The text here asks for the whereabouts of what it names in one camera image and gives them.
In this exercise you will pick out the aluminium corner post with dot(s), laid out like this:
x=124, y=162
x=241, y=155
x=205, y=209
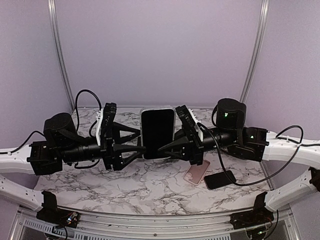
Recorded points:
x=257, y=47
x=59, y=52

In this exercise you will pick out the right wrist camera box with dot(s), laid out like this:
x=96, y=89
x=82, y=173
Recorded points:
x=189, y=122

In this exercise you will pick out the aluminium left corner post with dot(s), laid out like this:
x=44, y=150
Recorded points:
x=59, y=52

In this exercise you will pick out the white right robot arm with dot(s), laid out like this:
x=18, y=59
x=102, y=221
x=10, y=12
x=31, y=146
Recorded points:
x=229, y=134

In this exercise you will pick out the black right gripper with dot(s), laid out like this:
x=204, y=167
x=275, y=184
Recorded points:
x=192, y=150

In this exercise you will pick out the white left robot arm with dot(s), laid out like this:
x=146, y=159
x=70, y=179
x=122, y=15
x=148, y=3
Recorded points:
x=63, y=145

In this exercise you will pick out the aluminium right corner post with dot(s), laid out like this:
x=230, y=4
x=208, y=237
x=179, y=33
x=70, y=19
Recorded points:
x=257, y=47

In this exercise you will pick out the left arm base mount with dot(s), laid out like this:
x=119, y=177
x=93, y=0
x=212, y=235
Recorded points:
x=51, y=213

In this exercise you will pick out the pink phone case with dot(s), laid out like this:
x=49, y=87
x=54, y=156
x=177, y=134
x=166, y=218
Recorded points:
x=195, y=173

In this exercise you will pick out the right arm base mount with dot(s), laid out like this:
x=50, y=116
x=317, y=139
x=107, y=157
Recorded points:
x=258, y=215

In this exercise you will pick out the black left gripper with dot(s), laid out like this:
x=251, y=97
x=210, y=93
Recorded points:
x=112, y=156

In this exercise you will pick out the aluminium front rail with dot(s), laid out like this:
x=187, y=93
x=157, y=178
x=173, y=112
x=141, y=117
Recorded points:
x=112, y=226

